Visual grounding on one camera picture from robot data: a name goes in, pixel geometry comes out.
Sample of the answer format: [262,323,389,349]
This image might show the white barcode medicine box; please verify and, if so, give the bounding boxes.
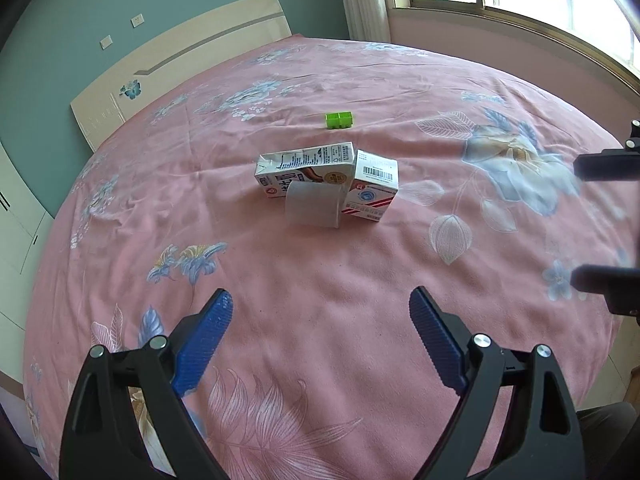
[342,150,399,222]

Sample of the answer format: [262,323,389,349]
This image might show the green plastic block tray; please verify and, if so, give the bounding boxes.
[326,112,354,129]

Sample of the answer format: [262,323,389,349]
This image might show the white milk carton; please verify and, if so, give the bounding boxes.
[254,142,356,197]

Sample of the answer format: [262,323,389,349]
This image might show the translucent plastic cup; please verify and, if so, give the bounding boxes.
[285,181,343,229]

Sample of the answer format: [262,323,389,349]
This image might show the grey trouser leg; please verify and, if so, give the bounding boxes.
[576,402,638,479]

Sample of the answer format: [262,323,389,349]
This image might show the white wardrobe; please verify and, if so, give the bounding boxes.
[0,150,53,398]

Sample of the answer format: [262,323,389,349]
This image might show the pink floral bed sheet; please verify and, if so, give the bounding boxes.
[24,37,639,479]

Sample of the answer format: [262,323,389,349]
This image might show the cream wooden headboard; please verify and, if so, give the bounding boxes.
[70,0,291,150]

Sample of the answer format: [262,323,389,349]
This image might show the white wall socket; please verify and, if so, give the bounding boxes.
[100,35,113,50]

